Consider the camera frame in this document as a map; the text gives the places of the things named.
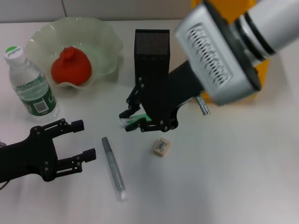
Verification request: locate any black mesh pen holder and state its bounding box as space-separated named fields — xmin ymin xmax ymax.
xmin=134 ymin=29 xmax=171 ymax=91

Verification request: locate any yellow plastic bin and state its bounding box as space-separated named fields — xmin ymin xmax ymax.
xmin=191 ymin=0 xmax=271 ymax=105

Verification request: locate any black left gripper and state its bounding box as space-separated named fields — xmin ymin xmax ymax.
xmin=0 ymin=119 xmax=97 ymax=183

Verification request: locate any grey vented wrist camera box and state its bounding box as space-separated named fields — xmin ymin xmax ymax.
xmin=174 ymin=0 xmax=262 ymax=106

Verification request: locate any red-orange knitted orange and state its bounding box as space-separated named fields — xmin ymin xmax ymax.
xmin=50 ymin=46 xmax=92 ymax=86

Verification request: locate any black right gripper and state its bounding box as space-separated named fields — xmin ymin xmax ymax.
xmin=118 ymin=60 xmax=206 ymax=133

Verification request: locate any green pen with white cap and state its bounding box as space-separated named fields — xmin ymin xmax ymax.
xmin=119 ymin=113 xmax=153 ymax=128

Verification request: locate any beige eraser with barcode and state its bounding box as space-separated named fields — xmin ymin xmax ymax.
xmin=152 ymin=137 xmax=171 ymax=158

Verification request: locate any pale green wavy glass plate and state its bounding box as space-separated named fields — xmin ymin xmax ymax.
xmin=25 ymin=16 xmax=124 ymax=91

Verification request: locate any right gripper cable with plug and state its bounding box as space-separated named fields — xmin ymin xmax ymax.
xmin=195 ymin=94 xmax=210 ymax=116

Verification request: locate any clear green-label water bottle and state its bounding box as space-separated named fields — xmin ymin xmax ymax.
xmin=3 ymin=45 xmax=60 ymax=123

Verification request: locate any grey marker pen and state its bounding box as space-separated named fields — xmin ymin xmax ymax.
xmin=100 ymin=137 xmax=129 ymax=203

